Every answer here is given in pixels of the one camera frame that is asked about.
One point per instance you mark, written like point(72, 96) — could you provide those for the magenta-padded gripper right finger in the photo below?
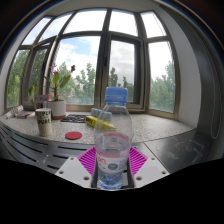
point(150, 170)

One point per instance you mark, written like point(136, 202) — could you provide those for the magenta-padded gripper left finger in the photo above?
point(74, 170)

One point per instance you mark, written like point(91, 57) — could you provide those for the clear blue-capped water bottle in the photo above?
point(113, 143)

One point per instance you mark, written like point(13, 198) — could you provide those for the flat round red coaster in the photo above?
point(73, 135)

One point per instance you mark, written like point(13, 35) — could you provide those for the black patterned trivet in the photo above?
point(74, 118)

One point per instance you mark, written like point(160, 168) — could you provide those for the long yellow box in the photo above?
point(90, 121)

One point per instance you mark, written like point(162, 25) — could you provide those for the white paper cup with lettering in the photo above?
point(44, 121)

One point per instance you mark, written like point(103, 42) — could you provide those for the light blue packet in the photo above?
point(95, 111)

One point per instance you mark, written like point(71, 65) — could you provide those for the red-flowered plant in white pot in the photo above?
point(57, 108)

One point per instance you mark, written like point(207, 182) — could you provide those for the colourful flat book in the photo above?
point(26, 115)

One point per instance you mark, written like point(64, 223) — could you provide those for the red and white box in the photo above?
point(41, 99)

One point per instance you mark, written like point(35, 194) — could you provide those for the pale folded booklet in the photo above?
point(14, 111)

